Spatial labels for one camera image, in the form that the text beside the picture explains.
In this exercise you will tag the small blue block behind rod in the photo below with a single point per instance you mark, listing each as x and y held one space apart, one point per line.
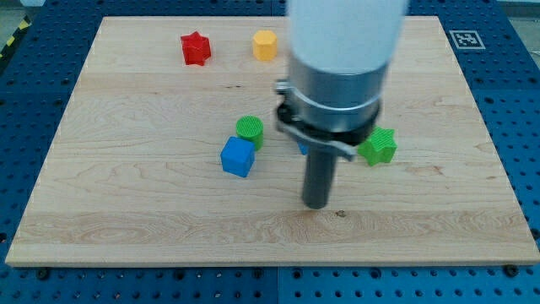
304 150

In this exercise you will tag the red star block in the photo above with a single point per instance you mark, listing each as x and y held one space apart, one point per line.
196 48

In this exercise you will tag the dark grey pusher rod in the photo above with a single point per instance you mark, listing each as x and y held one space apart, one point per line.
319 174

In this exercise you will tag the green star block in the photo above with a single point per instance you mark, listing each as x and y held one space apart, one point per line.
379 147

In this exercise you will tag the blue cube block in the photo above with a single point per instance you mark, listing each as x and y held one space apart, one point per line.
237 156

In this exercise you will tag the yellow hexagon block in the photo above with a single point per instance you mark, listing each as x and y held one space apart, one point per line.
265 45

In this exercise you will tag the white fiducial marker tag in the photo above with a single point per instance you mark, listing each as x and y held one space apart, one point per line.
467 40

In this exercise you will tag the green cylinder block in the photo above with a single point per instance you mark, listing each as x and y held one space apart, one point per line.
251 128

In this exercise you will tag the light wooden board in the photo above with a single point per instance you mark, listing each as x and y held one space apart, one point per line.
133 177

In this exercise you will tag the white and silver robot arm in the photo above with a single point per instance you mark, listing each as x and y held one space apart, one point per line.
339 51

